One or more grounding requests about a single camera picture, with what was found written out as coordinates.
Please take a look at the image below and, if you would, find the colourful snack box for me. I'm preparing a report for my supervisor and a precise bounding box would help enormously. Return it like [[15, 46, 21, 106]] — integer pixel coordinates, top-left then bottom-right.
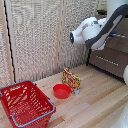
[[61, 67, 82, 96]]

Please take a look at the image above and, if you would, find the red plastic bowl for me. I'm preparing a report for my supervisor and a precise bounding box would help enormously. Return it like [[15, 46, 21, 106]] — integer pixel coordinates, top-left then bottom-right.
[[52, 83, 72, 100]]

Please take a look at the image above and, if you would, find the beige woven folding screen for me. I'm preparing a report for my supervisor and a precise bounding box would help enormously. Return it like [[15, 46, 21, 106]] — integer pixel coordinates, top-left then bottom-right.
[[0, 0, 108, 88]]

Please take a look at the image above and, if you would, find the brown lower drawer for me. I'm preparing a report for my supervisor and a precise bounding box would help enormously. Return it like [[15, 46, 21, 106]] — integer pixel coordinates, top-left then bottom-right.
[[89, 46, 128, 81]]

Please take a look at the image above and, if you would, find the red basket with blue rim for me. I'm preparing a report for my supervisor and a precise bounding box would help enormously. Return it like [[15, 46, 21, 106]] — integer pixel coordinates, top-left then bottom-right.
[[0, 79, 57, 128]]

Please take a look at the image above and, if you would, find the dark brown cabinet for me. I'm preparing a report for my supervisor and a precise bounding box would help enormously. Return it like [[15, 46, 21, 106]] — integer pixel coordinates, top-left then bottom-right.
[[87, 8, 128, 83]]

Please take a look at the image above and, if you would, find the silver lower drawer handle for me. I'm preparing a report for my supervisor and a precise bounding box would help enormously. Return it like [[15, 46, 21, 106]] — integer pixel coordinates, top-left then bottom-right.
[[95, 54, 120, 67]]

